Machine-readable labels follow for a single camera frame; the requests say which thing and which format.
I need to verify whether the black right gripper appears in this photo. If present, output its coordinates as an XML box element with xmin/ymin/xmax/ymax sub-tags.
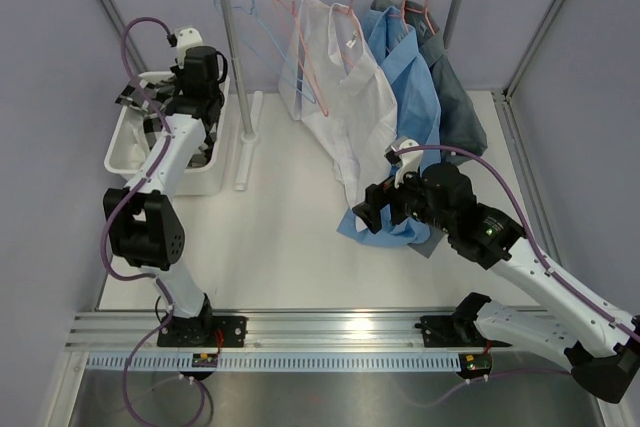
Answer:
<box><xmin>353</xmin><ymin>160</ymin><xmax>455</xmax><ymax>235</ymax></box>

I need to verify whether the black white checkered shirt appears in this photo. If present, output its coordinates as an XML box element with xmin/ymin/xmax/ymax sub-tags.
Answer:
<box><xmin>115</xmin><ymin>71</ymin><xmax>220</xmax><ymax>168</ymax></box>

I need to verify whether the blue wire hanger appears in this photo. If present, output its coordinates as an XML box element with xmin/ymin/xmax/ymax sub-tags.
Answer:
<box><xmin>231</xmin><ymin>0</ymin><xmax>317</xmax><ymax>104</ymax></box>

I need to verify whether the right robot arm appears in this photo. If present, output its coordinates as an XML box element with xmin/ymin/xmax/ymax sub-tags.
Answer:
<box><xmin>353</xmin><ymin>163</ymin><xmax>639</xmax><ymax>404</ymax></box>

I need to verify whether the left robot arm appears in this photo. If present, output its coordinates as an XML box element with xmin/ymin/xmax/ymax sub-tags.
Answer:
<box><xmin>101</xmin><ymin>46</ymin><xmax>227</xmax><ymax>347</ymax></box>

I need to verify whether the dark grey shirt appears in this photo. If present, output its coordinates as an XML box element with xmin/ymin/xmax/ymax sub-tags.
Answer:
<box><xmin>372</xmin><ymin>0</ymin><xmax>489</xmax><ymax>259</ymax></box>

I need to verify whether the blue shirt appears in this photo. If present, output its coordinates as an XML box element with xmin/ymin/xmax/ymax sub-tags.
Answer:
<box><xmin>338</xmin><ymin>6</ymin><xmax>441</xmax><ymax>248</ymax></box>

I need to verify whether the light grey white shirt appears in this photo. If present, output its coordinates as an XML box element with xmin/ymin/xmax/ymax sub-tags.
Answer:
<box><xmin>278</xmin><ymin>0</ymin><xmax>397</xmax><ymax>207</ymax></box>

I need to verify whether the white plastic basket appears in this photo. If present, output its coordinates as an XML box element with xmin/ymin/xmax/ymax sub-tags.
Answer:
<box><xmin>104</xmin><ymin>103</ymin><xmax>231</xmax><ymax>196</ymax></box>

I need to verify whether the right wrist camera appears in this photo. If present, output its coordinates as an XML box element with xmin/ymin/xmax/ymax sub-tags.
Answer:
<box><xmin>385</xmin><ymin>136</ymin><xmax>422</xmax><ymax>188</ymax></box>

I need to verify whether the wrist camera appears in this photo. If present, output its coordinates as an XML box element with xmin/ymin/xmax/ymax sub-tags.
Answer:
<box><xmin>167</xmin><ymin>26</ymin><xmax>204</xmax><ymax>63</ymax></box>
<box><xmin>385</xmin><ymin>136</ymin><xmax>422</xmax><ymax>188</ymax></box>

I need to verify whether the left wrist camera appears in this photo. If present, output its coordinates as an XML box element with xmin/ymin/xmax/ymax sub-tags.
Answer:
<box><xmin>167</xmin><ymin>26</ymin><xmax>204</xmax><ymax>63</ymax></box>

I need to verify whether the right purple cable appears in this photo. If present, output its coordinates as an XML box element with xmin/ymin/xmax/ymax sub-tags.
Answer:
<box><xmin>392</xmin><ymin>144</ymin><xmax>640</xmax><ymax>343</ymax></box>

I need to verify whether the purple cable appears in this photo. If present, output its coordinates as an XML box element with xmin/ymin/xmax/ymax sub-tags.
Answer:
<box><xmin>392</xmin><ymin>144</ymin><xmax>640</xmax><ymax>343</ymax></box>
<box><xmin>100</xmin><ymin>17</ymin><xmax>176</xmax><ymax>427</ymax></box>

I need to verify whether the left aluminium frame post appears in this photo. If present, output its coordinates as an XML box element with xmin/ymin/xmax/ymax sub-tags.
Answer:
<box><xmin>69</xmin><ymin>0</ymin><xmax>150</xmax><ymax>76</ymax></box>

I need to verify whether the aluminium frame post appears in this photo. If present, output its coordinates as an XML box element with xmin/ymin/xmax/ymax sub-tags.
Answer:
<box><xmin>69</xmin><ymin>0</ymin><xmax>150</xmax><ymax>76</ymax></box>
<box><xmin>502</xmin><ymin>0</ymin><xmax>567</xmax><ymax>102</ymax></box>

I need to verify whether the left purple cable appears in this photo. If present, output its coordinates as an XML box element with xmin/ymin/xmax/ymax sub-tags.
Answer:
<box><xmin>100</xmin><ymin>17</ymin><xmax>176</xmax><ymax>427</ymax></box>

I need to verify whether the aluminium mounting rail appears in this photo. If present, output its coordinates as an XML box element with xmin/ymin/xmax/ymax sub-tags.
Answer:
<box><xmin>64</xmin><ymin>307</ymin><xmax>566</xmax><ymax>356</ymax></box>

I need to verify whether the light blue slotted cable duct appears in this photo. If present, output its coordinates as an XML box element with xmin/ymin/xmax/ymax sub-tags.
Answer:
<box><xmin>86</xmin><ymin>352</ymin><xmax>461</xmax><ymax>373</ymax></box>

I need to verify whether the right aluminium frame post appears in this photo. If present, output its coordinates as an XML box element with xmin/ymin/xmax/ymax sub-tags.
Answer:
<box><xmin>502</xmin><ymin>0</ymin><xmax>567</xmax><ymax>102</ymax></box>

